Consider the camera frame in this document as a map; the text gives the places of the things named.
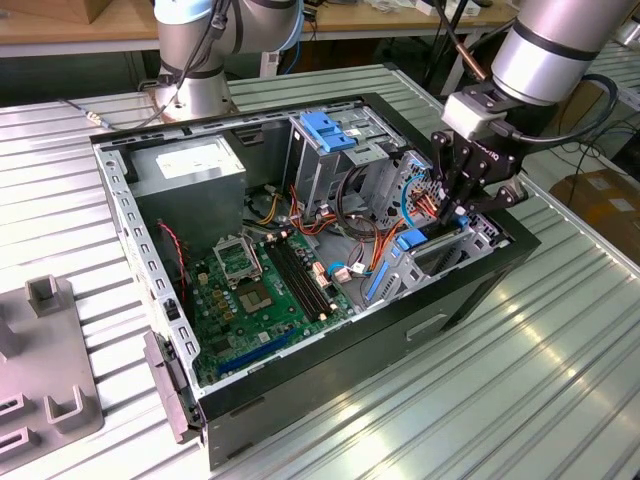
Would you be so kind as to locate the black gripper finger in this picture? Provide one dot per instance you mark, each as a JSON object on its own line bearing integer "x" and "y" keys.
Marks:
{"x": 510, "y": 196}
{"x": 457, "y": 175}

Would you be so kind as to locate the hard disk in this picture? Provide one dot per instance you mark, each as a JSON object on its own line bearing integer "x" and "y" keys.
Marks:
{"x": 412, "y": 239}

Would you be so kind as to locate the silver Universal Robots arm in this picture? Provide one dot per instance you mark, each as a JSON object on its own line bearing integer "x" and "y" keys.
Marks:
{"x": 545, "y": 55}

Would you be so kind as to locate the grey metal disk bay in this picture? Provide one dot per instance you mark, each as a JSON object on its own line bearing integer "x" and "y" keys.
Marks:
{"x": 440, "y": 248}

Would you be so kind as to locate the labelled cardboard box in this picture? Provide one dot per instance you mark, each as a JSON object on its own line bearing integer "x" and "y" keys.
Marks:
{"x": 600, "y": 200}

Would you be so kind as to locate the black stand leg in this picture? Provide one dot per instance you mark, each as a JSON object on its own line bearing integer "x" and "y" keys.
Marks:
{"x": 435, "y": 65}

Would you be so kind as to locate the metal optical drive cage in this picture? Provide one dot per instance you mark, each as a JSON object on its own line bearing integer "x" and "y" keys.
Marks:
{"x": 320, "y": 175}

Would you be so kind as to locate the blue plastic drive latch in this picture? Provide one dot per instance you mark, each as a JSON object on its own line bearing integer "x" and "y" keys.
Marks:
{"x": 325, "y": 131}

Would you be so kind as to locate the metal slat side table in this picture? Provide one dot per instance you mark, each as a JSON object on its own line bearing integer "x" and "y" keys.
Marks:
{"x": 630, "y": 65}

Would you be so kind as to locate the small white box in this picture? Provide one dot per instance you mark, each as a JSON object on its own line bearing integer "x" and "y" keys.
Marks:
{"x": 430, "y": 7}

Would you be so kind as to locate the wooden desk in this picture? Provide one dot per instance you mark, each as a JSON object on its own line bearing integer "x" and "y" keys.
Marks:
{"x": 380, "y": 22}

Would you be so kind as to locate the black RAM slot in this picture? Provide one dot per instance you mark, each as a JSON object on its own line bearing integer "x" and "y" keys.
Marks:
{"x": 302, "y": 280}
{"x": 310, "y": 280}
{"x": 296, "y": 280}
{"x": 316, "y": 280}

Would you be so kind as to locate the green motherboard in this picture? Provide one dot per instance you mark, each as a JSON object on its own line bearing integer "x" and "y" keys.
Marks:
{"x": 280, "y": 307}

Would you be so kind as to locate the black open PC case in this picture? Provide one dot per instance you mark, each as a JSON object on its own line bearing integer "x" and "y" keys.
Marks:
{"x": 350, "y": 380}

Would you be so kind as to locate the CPU socket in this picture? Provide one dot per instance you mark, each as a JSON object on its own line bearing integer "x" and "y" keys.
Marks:
{"x": 255, "y": 299}

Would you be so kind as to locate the grey power supply box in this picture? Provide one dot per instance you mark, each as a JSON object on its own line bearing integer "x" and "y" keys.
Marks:
{"x": 190, "y": 200}

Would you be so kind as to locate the blue expansion slot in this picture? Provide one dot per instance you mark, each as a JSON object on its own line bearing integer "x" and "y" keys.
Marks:
{"x": 255, "y": 352}

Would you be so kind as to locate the grey case latch panel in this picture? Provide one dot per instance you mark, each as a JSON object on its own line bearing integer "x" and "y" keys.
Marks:
{"x": 167, "y": 385}

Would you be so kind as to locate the brown cardboard box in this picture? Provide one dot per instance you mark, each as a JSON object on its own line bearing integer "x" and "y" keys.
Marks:
{"x": 100, "y": 9}

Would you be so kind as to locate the grey parts rack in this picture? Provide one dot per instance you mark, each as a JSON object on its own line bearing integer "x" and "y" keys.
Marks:
{"x": 45, "y": 350}

